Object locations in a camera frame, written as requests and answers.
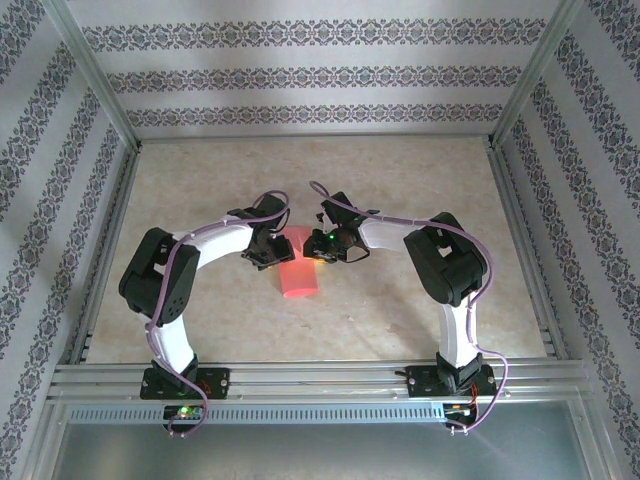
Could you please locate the red square cloth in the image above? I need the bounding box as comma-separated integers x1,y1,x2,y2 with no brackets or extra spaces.
277,225,321,300

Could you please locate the grey metal sheet panel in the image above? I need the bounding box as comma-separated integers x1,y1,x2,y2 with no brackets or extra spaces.
29,399,614,480

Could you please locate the controller board with green light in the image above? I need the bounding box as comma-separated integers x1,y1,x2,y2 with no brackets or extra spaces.
163,404,206,422

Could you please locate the thin aluminium wall rail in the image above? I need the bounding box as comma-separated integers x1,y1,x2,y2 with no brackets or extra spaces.
135,130,496,146

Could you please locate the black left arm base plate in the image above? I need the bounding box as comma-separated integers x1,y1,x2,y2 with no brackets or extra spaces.
139,367,232,401

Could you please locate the grey slotted cable duct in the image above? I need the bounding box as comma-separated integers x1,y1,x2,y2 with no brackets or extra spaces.
67,403,446,426

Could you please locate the aluminium table side rail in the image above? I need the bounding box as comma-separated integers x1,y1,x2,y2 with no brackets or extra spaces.
485,142,569,361
69,144,142,366

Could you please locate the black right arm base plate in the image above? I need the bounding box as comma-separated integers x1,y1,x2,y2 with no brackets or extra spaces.
405,364,499,400

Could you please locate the aluminium frame post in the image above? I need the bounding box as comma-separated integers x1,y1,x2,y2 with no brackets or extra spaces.
491,0,586,149
42,0,140,149

